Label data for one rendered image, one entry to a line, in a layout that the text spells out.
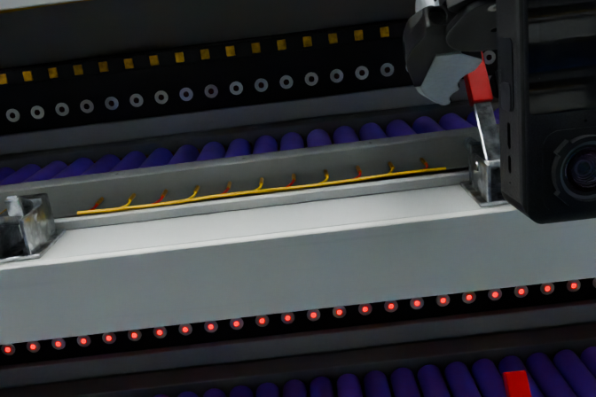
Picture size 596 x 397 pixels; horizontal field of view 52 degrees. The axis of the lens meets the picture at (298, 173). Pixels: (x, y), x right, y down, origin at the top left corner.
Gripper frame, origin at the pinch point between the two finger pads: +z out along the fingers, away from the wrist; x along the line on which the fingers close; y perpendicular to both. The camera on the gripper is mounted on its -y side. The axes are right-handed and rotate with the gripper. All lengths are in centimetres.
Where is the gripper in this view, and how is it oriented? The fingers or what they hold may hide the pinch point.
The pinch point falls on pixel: (470, 96)
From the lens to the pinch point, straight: 38.6
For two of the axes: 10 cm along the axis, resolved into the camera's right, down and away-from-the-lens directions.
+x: -9.9, 1.2, 0.2
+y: -1.1, -9.6, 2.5
